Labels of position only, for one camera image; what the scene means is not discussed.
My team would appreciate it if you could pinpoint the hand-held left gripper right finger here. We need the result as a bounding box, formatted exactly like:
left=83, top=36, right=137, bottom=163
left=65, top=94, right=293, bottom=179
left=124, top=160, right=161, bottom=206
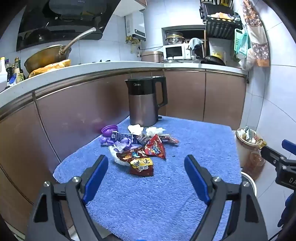
left=184, top=154, right=269, bottom=241

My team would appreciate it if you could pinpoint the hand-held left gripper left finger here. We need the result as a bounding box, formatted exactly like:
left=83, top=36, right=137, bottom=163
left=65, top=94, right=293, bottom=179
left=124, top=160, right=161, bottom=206
left=26, top=155, right=109, bottom=241

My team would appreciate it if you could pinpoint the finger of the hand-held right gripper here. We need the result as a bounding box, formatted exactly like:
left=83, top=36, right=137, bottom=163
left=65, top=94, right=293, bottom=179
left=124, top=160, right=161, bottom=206
left=261, top=145, right=288, bottom=165
left=282, top=139, right=296, bottom=154

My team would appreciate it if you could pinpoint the white plastic bag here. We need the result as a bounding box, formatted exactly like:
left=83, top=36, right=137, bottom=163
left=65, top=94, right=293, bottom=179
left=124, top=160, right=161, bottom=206
left=238, top=47, right=255, bottom=71
left=109, top=146, right=130, bottom=166

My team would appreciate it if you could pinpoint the white rimmed waste bin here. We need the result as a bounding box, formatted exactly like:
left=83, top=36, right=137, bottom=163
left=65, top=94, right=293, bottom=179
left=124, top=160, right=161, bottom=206
left=240, top=171, right=258, bottom=197

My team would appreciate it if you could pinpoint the person's right hand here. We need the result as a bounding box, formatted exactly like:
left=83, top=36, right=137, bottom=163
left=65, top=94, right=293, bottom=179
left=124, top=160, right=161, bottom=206
left=277, top=193, right=296, bottom=229

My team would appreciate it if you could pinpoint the amber cooking oil bottle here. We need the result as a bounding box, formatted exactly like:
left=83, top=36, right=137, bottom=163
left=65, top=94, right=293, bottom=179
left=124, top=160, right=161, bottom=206
left=244, top=139, right=267, bottom=180

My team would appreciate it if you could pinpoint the beige waste bin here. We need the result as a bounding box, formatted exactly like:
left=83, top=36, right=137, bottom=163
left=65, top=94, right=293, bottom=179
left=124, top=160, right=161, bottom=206
left=235, top=127, right=264, bottom=168

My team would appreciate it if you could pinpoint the brown red snack packet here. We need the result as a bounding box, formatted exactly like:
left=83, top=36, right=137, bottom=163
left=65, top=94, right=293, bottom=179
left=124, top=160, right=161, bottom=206
left=116, top=146, right=147, bottom=164

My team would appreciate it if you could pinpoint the blue fluffy towel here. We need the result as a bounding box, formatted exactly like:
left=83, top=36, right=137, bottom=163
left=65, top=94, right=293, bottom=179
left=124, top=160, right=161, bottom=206
left=54, top=115, right=242, bottom=241

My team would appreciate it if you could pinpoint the crumpled purple wrapper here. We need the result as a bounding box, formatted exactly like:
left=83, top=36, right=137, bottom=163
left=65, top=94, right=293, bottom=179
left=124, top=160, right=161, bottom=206
left=99, top=136, right=132, bottom=151

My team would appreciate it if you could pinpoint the red yellow snack packet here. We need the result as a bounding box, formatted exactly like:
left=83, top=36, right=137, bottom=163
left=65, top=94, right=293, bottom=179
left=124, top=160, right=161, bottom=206
left=129, top=158, right=154, bottom=177

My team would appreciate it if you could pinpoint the dark blue packet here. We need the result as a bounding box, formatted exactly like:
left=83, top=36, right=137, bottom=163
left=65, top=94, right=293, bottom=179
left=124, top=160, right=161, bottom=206
left=111, top=131, right=136, bottom=144

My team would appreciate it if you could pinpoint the clear red wrapper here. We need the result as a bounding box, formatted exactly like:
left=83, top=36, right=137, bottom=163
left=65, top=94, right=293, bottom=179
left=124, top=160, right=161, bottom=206
left=159, top=134, right=179, bottom=145

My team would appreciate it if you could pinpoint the purple round lid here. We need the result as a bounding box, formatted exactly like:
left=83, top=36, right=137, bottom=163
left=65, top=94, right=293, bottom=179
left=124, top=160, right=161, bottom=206
left=101, top=125, right=118, bottom=136

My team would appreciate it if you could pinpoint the red triangular snack packet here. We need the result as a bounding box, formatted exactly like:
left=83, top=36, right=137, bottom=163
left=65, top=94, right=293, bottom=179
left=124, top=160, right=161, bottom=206
left=144, top=134, right=166, bottom=160

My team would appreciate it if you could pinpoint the crumpled white tissue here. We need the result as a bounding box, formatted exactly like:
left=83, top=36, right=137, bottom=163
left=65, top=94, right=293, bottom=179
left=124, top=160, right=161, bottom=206
left=128, top=124, right=143, bottom=135
left=146, top=126, right=166, bottom=138

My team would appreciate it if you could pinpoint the brown kitchen cabinet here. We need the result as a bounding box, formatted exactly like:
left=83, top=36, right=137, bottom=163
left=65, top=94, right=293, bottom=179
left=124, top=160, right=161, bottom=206
left=0, top=61, right=249, bottom=234

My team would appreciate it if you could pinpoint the steel electric kettle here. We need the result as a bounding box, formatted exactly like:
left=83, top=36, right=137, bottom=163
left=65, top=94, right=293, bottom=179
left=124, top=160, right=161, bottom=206
left=125, top=76, right=168, bottom=127

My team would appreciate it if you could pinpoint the hanging white plastic bag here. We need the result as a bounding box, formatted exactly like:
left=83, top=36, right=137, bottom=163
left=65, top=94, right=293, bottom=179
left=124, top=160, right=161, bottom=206
left=238, top=47, right=255, bottom=71

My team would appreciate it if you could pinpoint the black frying pan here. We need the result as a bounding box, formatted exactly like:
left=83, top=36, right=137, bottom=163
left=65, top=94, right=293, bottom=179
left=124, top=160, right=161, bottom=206
left=200, top=56, right=226, bottom=66

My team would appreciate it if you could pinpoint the teal cutting board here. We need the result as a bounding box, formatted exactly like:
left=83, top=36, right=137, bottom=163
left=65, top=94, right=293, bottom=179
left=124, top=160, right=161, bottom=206
left=234, top=28, right=251, bottom=59

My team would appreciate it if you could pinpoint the yellow snack bag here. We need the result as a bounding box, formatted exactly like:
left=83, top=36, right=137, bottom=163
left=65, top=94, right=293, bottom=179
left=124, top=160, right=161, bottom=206
left=28, top=59, right=71, bottom=78

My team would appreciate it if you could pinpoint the floral apron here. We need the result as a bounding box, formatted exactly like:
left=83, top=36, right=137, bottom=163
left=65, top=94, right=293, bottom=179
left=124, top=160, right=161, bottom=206
left=242, top=0, right=270, bottom=67

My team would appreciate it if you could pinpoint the white microwave oven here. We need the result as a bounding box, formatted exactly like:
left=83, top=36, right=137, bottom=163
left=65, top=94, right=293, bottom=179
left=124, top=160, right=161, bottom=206
left=163, top=44, right=190, bottom=60

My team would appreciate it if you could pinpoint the copper rice cooker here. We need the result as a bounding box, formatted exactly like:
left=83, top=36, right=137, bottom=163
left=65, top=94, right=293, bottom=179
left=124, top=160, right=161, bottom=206
left=141, top=51, right=164, bottom=63

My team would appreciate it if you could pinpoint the dark sauce bottle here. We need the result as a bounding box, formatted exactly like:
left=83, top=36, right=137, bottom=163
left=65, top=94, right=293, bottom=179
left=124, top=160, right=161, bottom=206
left=13, top=57, right=25, bottom=83

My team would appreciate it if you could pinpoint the black dish rack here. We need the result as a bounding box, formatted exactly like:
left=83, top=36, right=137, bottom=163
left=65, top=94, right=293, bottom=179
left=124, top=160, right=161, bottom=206
left=200, top=0, right=243, bottom=40

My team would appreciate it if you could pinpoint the pot with gold lid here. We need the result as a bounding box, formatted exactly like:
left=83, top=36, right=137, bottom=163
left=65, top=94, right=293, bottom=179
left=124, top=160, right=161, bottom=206
left=165, top=32, right=185, bottom=45

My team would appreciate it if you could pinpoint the white water heater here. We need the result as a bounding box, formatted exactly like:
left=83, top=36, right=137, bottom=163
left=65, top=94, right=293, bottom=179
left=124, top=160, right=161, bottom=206
left=125, top=10, right=147, bottom=42

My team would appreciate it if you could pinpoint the black range hood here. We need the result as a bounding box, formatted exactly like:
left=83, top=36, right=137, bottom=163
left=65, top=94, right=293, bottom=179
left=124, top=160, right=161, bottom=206
left=16, top=0, right=122, bottom=52

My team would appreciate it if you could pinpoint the brass wok with long handle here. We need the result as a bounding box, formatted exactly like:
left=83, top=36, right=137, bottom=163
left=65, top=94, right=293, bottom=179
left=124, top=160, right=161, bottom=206
left=24, top=27, right=96, bottom=73

